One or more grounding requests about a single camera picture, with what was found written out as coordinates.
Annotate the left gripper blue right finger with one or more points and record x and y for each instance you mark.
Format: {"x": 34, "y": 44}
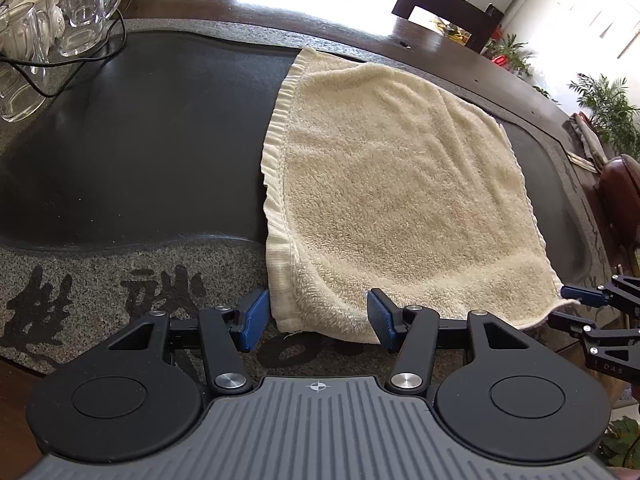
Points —
{"x": 411, "y": 333}

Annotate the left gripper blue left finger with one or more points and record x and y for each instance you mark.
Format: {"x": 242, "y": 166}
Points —
{"x": 225, "y": 333}

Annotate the cream terry towel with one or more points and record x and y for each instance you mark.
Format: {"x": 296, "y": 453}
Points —
{"x": 377, "y": 178}

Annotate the black stone tea tray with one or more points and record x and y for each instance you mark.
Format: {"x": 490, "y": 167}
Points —
{"x": 139, "y": 187}

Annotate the leafy fern plant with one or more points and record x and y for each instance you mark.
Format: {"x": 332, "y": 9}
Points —
{"x": 612, "y": 116}

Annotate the small potted plants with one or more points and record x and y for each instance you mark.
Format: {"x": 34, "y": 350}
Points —
{"x": 512, "y": 54}

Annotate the dark wooden chair right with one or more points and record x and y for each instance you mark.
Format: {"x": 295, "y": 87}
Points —
{"x": 479, "y": 24}

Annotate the clear glass mug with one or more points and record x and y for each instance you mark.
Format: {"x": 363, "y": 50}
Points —
{"x": 82, "y": 23}
{"x": 22, "y": 37}

